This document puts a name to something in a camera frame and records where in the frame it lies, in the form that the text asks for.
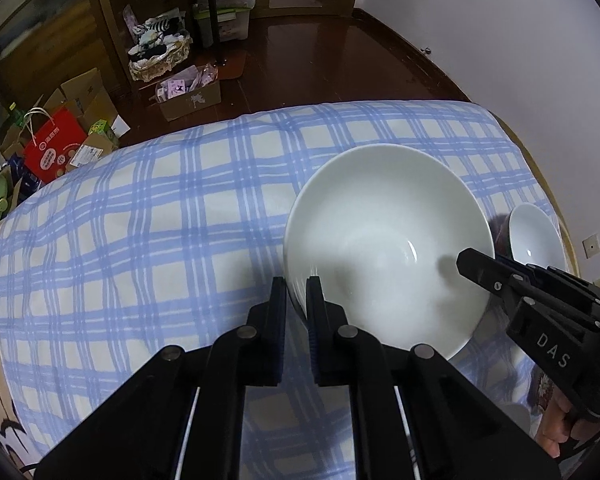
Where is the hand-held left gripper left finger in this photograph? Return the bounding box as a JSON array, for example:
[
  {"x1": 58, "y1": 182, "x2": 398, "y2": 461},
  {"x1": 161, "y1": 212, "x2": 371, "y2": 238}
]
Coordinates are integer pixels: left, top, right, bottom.
[{"x1": 32, "y1": 276, "x2": 287, "y2": 480}]

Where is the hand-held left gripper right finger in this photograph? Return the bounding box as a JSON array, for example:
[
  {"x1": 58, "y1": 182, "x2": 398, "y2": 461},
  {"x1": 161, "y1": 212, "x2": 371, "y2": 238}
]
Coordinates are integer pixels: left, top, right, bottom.
[{"x1": 305, "y1": 276, "x2": 561, "y2": 480}]

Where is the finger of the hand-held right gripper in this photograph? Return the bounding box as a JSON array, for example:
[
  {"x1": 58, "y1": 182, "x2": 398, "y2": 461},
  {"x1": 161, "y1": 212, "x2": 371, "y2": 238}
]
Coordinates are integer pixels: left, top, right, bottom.
[
  {"x1": 456, "y1": 248, "x2": 529, "y2": 302},
  {"x1": 495, "y1": 254, "x2": 600, "y2": 333}
]

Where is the red patterned bowl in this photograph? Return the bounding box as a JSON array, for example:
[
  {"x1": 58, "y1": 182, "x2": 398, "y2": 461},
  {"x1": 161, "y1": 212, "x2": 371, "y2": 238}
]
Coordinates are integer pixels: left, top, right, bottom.
[{"x1": 497, "y1": 203, "x2": 567, "y2": 272}]

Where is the large white bowl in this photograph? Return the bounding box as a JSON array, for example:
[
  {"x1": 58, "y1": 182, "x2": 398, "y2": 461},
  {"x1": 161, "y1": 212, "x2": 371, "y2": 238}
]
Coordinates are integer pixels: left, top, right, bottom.
[{"x1": 282, "y1": 143, "x2": 496, "y2": 361}]

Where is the person's right hand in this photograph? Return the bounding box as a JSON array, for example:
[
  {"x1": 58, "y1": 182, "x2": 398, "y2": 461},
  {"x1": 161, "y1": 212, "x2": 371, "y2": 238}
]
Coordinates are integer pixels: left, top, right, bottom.
[{"x1": 537, "y1": 390, "x2": 600, "y2": 461}]

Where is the blue plaid blanket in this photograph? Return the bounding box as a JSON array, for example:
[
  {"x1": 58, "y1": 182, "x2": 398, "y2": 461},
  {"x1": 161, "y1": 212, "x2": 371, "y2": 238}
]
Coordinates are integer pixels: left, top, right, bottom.
[{"x1": 0, "y1": 100, "x2": 568, "y2": 480}]

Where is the cardboard box with packets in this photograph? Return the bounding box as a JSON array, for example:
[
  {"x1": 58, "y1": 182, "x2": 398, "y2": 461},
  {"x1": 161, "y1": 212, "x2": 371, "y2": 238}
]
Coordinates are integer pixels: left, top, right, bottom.
[{"x1": 155, "y1": 64, "x2": 224, "y2": 122}]

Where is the small green box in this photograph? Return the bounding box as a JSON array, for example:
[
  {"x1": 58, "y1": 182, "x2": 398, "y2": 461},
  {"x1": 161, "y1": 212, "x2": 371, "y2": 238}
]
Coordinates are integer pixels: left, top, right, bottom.
[{"x1": 87, "y1": 118, "x2": 121, "y2": 152}]

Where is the red paper bag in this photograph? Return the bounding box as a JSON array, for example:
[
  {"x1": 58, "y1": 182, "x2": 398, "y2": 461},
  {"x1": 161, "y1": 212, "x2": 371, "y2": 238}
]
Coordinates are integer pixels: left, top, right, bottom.
[{"x1": 22, "y1": 107, "x2": 89, "y2": 186}]

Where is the wicker basket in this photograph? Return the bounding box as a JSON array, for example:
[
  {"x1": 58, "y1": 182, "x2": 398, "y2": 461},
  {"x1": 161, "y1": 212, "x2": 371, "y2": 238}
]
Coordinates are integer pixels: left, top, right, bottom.
[{"x1": 127, "y1": 35, "x2": 194, "y2": 84}]

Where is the open cardboard box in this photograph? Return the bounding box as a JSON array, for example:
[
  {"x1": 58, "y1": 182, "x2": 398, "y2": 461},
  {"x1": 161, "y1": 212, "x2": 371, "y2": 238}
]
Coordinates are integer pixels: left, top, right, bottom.
[{"x1": 30, "y1": 67, "x2": 122, "y2": 137}]

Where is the translucent plastic storage box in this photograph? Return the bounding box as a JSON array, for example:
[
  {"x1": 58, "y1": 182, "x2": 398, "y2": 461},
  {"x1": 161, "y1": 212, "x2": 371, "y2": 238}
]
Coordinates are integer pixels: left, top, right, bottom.
[{"x1": 192, "y1": 4, "x2": 254, "y2": 47}]

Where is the black side table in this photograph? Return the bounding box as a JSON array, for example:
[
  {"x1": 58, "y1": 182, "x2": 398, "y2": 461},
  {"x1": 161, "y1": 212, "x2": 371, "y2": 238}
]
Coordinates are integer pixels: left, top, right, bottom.
[{"x1": 139, "y1": 0, "x2": 252, "y2": 67}]

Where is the wooden cabinet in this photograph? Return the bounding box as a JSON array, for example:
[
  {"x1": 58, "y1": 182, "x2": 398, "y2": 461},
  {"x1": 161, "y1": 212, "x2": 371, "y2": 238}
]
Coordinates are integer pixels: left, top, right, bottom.
[{"x1": 0, "y1": 0, "x2": 137, "y2": 111}]

